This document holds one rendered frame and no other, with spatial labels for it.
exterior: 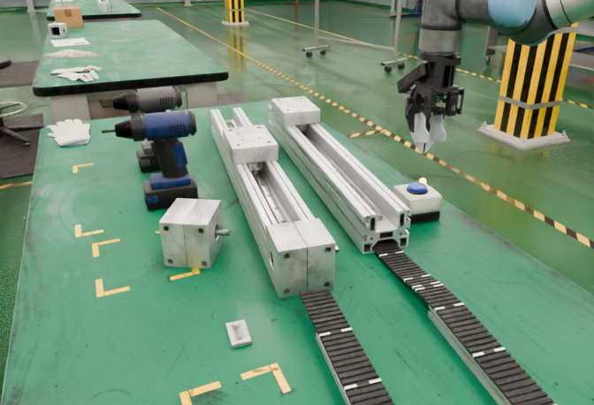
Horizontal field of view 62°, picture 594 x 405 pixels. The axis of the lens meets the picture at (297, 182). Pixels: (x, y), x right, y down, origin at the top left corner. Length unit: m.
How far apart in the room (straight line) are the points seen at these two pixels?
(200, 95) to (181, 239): 1.81
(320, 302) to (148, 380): 0.27
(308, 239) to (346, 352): 0.21
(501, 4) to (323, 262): 0.51
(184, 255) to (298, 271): 0.23
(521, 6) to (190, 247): 0.69
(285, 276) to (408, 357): 0.23
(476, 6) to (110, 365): 0.81
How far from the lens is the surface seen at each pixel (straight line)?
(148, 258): 1.01
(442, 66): 0.97
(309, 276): 0.86
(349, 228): 1.03
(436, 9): 0.97
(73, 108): 2.64
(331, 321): 0.77
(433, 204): 1.11
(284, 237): 0.85
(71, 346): 0.85
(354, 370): 0.70
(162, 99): 1.34
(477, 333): 0.79
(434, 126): 1.07
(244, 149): 1.17
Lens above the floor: 1.31
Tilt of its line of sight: 24 degrees down
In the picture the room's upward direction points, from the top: straight up
